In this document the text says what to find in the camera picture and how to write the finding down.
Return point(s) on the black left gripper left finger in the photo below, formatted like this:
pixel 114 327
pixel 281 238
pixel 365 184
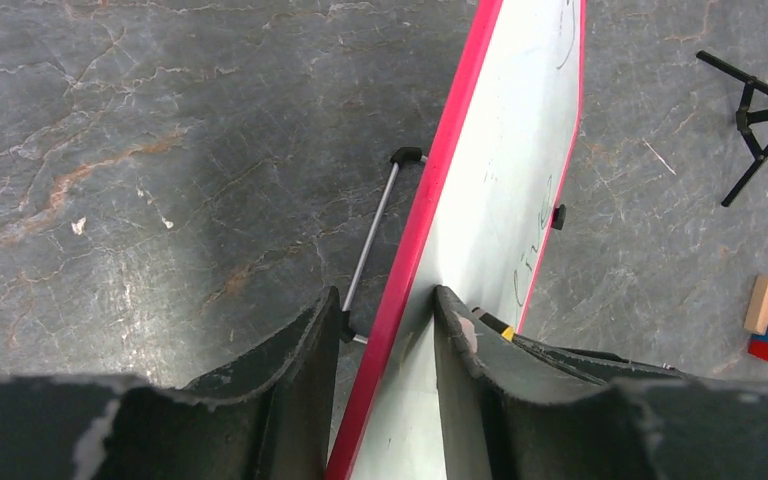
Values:
pixel 264 415

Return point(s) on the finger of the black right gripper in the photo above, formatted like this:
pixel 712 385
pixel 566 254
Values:
pixel 490 320

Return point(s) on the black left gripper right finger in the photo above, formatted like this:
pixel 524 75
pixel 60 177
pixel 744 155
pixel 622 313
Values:
pixel 523 409

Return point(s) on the yellow bone-shaped eraser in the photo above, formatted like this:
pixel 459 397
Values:
pixel 508 333

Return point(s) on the pink framed whiteboard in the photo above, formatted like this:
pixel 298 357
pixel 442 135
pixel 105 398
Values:
pixel 478 224

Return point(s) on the long wooden block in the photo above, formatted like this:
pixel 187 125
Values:
pixel 756 318

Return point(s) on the black tripod stand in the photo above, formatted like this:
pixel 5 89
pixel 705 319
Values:
pixel 744 119

